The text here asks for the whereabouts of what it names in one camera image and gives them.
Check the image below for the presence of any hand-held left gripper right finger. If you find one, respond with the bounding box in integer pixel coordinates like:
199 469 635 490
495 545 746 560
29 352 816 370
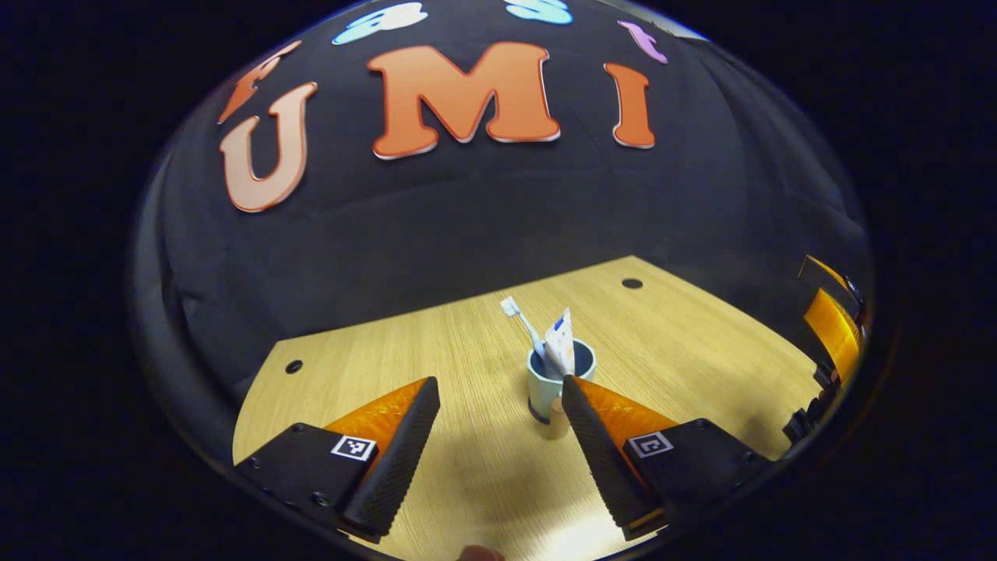
561 375 776 542

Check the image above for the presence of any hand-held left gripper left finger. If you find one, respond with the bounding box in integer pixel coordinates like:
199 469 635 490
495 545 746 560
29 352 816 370
234 376 442 545

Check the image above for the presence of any light blue cup wooden handle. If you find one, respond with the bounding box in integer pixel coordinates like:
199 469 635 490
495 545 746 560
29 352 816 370
527 339 597 439

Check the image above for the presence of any white toothpaste tube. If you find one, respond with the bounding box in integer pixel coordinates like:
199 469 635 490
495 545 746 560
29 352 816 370
543 307 576 378

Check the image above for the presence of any white toothbrush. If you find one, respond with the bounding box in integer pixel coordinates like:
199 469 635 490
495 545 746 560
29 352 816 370
499 296 550 373

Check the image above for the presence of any wooden desktop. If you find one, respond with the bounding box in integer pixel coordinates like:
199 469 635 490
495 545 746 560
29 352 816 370
232 255 826 561

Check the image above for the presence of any black backdrop cloth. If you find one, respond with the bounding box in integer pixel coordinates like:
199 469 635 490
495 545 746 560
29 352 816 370
132 0 873 468

